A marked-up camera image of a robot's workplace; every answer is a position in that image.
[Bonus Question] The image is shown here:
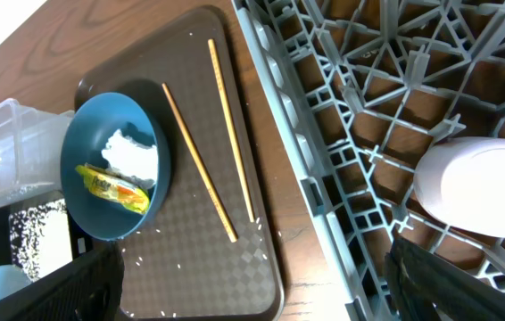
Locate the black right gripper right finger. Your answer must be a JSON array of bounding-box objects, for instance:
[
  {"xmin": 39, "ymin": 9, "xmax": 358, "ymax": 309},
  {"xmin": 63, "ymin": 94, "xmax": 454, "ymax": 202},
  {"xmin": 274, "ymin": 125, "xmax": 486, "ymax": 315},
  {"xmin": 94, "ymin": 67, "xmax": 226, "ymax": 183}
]
[{"xmin": 384, "ymin": 237, "xmax": 505, "ymax": 321}]

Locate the brown serving tray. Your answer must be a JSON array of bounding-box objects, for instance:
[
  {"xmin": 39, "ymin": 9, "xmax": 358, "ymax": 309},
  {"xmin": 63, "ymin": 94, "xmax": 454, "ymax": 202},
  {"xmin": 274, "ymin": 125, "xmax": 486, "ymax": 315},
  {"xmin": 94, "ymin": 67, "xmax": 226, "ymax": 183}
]
[{"xmin": 75, "ymin": 5, "xmax": 284, "ymax": 320}]

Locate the grey dishwasher rack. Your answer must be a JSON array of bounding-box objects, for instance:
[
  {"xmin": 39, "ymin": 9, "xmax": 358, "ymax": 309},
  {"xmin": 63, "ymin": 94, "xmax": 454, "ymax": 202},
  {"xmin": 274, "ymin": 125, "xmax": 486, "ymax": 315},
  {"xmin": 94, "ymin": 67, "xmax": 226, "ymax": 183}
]
[{"xmin": 234, "ymin": 0, "xmax": 505, "ymax": 320}]

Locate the clear plastic waste bin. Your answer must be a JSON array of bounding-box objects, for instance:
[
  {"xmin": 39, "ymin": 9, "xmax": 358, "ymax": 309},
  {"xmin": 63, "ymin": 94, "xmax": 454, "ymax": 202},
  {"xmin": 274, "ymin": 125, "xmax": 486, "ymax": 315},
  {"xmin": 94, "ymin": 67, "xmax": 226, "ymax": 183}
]
[{"xmin": 0, "ymin": 98, "xmax": 75, "ymax": 208}]

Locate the black food waste tray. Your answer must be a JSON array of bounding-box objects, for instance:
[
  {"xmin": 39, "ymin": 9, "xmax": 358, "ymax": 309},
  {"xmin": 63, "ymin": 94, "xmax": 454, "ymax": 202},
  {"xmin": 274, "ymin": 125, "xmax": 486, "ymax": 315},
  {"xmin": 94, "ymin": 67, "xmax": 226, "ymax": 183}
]
[{"xmin": 0, "ymin": 191, "xmax": 93, "ymax": 282}]

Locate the white tissue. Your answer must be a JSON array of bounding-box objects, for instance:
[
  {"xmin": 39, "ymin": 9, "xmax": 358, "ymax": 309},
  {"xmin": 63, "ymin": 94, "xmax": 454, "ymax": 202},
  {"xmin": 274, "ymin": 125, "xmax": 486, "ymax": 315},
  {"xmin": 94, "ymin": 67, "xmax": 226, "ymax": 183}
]
[{"xmin": 101, "ymin": 129, "xmax": 159, "ymax": 190}]

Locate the yellow pandan cake wrapper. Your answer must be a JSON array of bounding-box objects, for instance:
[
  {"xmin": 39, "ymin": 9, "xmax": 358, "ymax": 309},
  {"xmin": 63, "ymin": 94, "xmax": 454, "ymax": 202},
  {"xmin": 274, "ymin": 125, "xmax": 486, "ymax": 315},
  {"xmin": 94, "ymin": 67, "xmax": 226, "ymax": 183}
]
[{"xmin": 75, "ymin": 164, "xmax": 150, "ymax": 215}]

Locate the dark blue bowl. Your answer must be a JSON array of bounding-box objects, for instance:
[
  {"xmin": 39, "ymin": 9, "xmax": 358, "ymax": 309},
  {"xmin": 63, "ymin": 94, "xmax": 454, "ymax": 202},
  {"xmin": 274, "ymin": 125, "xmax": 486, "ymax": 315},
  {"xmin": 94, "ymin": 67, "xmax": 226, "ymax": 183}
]
[{"xmin": 60, "ymin": 93, "xmax": 172, "ymax": 241}]

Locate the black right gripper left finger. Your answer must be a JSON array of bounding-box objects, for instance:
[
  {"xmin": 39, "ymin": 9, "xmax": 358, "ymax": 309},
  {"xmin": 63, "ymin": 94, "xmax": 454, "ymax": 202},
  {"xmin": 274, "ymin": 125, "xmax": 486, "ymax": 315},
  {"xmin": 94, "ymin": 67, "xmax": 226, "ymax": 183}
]
[{"xmin": 0, "ymin": 243, "xmax": 124, "ymax": 320}]

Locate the pile of rice grains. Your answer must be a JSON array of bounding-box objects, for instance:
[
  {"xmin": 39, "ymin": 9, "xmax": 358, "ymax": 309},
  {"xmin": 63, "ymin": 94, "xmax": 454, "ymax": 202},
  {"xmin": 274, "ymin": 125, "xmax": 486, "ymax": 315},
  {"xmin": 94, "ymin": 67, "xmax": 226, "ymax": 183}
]
[{"xmin": 8, "ymin": 198, "xmax": 73, "ymax": 282}]

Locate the wooden chopstick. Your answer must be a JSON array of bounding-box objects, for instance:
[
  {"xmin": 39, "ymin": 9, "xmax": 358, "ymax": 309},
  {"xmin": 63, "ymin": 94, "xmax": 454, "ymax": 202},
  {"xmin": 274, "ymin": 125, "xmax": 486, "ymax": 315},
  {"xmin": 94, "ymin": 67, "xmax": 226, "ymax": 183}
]
[
  {"xmin": 207, "ymin": 38, "xmax": 255, "ymax": 223},
  {"xmin": 161, "ymin": 83, "xmax": 238, "ymax": 243}
]

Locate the pale pink cup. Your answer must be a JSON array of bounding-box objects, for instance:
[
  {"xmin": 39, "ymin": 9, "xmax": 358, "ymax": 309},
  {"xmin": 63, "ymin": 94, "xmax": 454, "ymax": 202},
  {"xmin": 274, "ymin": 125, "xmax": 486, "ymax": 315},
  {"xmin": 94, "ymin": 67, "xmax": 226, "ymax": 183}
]
[{"xmin": 413, "ymin": 136, "xmax": 505, "ymax": 238}]

